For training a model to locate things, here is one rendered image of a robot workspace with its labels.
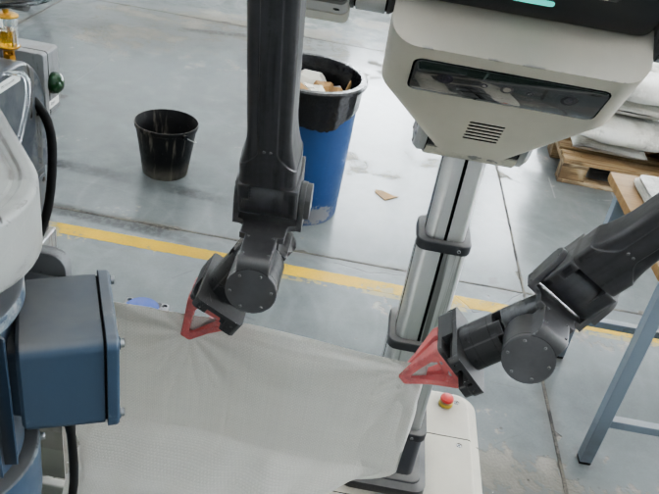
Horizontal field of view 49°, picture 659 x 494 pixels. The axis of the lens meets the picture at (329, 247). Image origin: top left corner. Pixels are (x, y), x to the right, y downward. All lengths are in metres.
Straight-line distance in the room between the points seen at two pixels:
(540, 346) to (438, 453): 1.22
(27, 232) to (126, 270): 2.40
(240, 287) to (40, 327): 0.27
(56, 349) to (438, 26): 0.74
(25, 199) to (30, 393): 0.16
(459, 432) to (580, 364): 0.96
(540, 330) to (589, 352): 2.21
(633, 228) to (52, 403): 0.56
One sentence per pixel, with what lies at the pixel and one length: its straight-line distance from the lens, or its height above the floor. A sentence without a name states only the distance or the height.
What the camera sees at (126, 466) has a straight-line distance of 1.11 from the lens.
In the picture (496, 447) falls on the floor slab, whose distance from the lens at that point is 2.45.
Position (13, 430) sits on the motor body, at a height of 1.22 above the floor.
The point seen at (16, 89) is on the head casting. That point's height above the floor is 1.31.
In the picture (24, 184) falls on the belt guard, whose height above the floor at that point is 1.42.
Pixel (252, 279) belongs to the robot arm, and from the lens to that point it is 0.78.
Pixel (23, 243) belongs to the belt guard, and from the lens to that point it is 0.52.
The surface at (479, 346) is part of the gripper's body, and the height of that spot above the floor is 1.15.
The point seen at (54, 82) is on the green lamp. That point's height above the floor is 1.29.
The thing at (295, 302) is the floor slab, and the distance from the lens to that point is 2.81.
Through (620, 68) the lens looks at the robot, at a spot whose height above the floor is 1.40.
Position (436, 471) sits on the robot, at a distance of 1.95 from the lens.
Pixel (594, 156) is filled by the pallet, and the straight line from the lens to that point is 4.43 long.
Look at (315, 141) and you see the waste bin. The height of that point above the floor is 0.43.
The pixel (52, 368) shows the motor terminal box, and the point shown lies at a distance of 0.58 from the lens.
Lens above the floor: 1.67
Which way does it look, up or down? 32 degrees down
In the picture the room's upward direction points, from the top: 10 degrees clockwise
